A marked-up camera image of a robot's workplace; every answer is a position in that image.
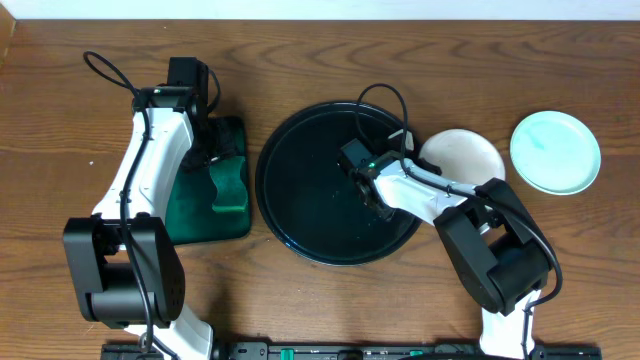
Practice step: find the yellow green sponge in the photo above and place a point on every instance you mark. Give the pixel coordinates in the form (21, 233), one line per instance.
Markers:
(231, 193)

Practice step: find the round black tray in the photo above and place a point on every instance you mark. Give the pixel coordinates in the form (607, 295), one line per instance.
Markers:
(308, 201)

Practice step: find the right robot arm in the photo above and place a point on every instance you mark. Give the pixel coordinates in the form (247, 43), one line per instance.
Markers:
(498, 252)

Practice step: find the white plate with green stain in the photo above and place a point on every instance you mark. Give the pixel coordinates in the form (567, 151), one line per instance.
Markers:
(464, 156)

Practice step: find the black rectangular water tray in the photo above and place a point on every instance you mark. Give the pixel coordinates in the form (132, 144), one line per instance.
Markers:
(190, 218)

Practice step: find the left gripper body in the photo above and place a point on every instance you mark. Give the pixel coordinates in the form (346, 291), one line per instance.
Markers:
(211, 145)

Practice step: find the mint green plate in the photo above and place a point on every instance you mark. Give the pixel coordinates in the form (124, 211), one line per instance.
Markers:
(555, 153)

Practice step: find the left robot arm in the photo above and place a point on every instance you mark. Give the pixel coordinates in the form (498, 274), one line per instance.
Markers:
(124, 267)

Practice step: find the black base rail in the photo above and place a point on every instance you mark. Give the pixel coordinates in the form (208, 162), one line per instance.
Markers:
(264, 351)

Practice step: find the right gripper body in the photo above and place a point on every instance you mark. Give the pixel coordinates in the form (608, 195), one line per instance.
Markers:
(422, 163)

